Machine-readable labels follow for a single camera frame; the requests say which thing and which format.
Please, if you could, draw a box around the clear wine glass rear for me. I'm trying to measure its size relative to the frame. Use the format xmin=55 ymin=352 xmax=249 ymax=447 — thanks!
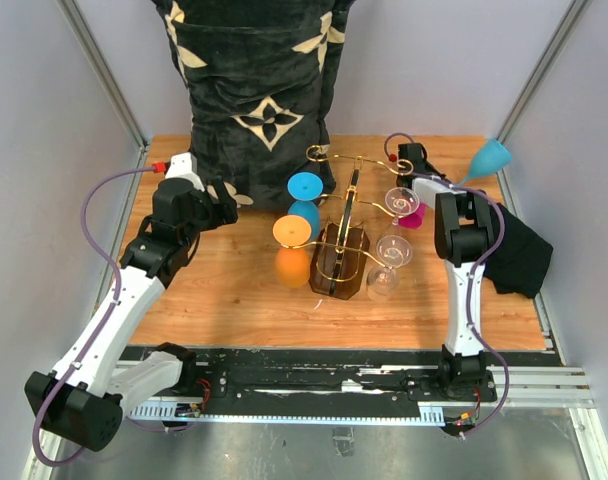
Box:
xmin=379 ymin=187 xmax=420 ymax=242

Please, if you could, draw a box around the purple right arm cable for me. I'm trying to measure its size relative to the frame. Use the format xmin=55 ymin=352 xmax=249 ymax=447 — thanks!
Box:
xmin=383 ymin=132 xmax=510 ymax=441

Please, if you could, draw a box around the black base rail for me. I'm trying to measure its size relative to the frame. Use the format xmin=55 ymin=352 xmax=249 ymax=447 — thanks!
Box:
xmin=154 ymin=347 xmax=499 ymax=423

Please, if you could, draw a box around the black patterned plush pillow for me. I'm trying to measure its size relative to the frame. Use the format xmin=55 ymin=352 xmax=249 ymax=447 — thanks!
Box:
xmin=154 ymin=0 xmax=352 ymax=211

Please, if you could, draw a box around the clear wine glass front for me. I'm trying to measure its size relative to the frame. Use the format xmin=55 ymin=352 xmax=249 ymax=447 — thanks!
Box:
xmin=366 ymin=235 xmax=412 ymax=302

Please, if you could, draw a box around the magenta plastic wine glass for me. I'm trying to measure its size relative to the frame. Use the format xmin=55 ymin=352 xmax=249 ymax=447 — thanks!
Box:
xmin=399 ymin=203 xmax=426 ymax=230

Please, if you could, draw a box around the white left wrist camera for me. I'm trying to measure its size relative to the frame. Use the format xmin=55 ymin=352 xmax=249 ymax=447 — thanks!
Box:
xmin=152 ymin=152 xmax=205 ymax=193

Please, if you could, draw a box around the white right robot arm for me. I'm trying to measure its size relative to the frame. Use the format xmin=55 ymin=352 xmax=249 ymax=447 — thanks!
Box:
xmin=397 ymin=143 xmax=499 ymax=402

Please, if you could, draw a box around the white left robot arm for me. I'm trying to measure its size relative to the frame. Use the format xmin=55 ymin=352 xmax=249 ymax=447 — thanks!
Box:
xmin=24 ymin=177 xmax=238 ymax=466

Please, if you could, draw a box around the blue plastic wine glass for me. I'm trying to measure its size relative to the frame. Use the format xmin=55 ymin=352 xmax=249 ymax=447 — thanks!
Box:
xmin=287 ymin=172 xmax=323 ymax=240

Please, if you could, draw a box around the gold wire wine glass rack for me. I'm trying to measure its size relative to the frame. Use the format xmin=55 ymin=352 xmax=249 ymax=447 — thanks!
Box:
xmin=304 ymin=154 xmax=401 ymax=300

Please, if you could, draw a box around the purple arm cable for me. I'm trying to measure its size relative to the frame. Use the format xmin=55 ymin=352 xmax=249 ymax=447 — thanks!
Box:
xmin=33 ymin=167 xmax=158 ymax=469
xmin=383 ymin=132 xmax=510 ymax=441

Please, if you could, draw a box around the teal plastic wine glass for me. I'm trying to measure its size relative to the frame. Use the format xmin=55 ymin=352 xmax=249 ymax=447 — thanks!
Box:
xmin=458 ymin=139 xmax=513 ymax=185

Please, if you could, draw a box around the clear wine glass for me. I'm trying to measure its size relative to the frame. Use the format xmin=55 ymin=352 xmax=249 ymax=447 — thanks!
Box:
xmin=379 ymin=187 xmax=420 ymax=242
xmin=366 ymin=235 xmax=412 ymax=302

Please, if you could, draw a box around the black cloth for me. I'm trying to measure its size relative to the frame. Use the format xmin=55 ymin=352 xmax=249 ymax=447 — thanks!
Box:
xmin=484 ymin=204 xmax=553 ymax=299

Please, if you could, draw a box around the orange plastic wine glass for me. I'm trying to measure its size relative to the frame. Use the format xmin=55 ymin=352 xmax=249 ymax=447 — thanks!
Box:
xmin=272 ymin=214 xmax=312 ymax=288

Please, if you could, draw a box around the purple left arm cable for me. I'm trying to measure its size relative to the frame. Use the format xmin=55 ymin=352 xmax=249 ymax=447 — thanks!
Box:
xmin=33 ymin=167 xmax=158 ymax=469

